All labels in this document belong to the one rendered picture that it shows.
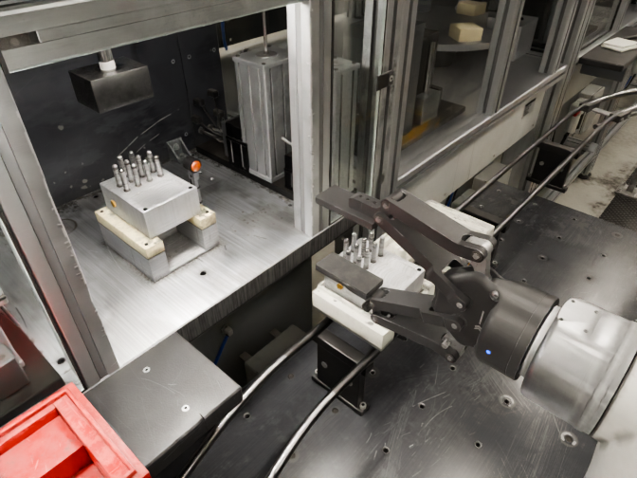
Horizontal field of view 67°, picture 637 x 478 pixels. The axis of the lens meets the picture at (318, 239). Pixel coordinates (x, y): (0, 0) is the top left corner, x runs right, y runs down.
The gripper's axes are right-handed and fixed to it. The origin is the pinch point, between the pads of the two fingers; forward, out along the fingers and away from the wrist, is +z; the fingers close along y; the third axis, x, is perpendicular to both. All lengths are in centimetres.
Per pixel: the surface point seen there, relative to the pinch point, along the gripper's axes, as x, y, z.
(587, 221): -94, -44, -8
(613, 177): -263, -113, 10
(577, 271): -72, -44, -13
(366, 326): -10.8, -24.6, 3.4
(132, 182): 1.1, -9.6, 41.9
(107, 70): 0.5, 8.0, 41.5
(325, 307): -10.8, -26.1, 11.5
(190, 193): -3.5, -10.0, 33.1
